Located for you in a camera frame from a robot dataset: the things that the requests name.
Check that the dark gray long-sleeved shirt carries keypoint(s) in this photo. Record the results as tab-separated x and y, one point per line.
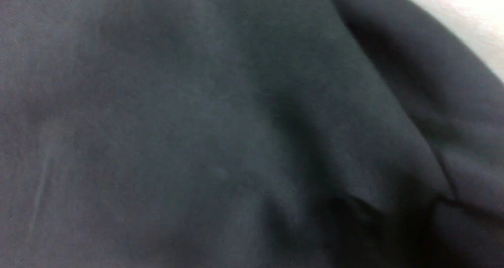
245	134

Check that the checkered beige tablecloth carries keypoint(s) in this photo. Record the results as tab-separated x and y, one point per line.
478	23

